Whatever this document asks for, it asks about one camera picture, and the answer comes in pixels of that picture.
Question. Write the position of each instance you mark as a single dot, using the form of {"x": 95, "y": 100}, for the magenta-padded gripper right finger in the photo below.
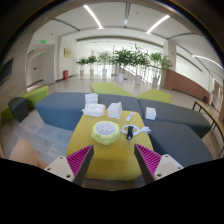
{"x": 160, "y": 165}

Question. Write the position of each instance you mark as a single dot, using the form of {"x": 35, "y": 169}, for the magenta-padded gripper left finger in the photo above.
{"x": 65, "y": 167}

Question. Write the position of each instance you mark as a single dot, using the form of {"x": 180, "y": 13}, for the black charger block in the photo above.
{"x": 130, "y": 131}

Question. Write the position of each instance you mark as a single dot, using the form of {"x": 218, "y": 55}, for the wide grey sofa bench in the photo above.
{"x": 180, "y": 146}

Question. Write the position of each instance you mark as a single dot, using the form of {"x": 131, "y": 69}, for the person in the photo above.
{"x": 25, "y": 153}

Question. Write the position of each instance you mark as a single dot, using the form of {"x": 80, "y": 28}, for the angled grey sofa bench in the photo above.
{"x": 180, "y": 118}

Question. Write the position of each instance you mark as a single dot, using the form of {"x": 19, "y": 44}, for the small white cube box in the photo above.
{"x": 150, "y": 113}

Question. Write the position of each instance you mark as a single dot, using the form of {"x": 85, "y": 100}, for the round yellow power strip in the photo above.
{"x": 105, "y": 132}

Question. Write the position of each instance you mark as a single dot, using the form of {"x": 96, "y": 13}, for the white tube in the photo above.
{"x": 130, "y": 116}

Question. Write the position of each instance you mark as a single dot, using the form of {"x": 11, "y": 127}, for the long grey sofa bench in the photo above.
{"x": 60, "y": 110}

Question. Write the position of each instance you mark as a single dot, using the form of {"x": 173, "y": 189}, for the wet wipe pack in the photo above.
{"x": 94, "y": 110}

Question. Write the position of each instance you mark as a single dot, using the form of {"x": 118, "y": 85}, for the green seat cushion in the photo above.
{"x": 155, "y": 96}
{"x": 108, "y": 89}

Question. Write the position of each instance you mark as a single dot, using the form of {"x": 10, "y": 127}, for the large white box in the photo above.
{"x": 115, "y": 111}

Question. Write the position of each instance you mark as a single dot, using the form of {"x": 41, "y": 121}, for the wooden bench with black legs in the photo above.
{"x": 208, "y": 111}

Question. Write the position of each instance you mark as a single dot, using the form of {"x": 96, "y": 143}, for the dark grey seat block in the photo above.
{"x": 18, "y": 108}

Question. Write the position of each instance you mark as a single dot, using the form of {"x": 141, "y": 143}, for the green seat with backrest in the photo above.
{"x": 36, "y": 95}

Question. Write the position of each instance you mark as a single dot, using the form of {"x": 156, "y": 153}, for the red fire extinguisher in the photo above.
{"x": 206, "y": 100}

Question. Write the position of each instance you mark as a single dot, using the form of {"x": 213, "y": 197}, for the wooden shelf unit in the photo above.
{"x": 221, "y": 100}

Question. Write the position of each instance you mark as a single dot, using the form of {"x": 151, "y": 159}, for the red bin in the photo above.
{"x": 65, "y": 74}

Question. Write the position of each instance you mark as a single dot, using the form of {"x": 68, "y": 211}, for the row of potted plants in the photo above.
{"x": 126, "y": 58}

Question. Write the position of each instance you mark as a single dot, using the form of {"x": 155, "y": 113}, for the green exit sign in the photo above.
{"x": 43, "y": 41}

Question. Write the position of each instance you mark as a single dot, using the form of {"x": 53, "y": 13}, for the ceiling strip lights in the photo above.
{"x": 93, "y": 16}

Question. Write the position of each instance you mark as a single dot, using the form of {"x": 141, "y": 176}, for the black wall screen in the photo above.
{"x": 6, "y": 71}

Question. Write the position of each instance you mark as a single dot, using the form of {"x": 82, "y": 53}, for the yellow wall picture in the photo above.
{"x": 67, "y": 52}

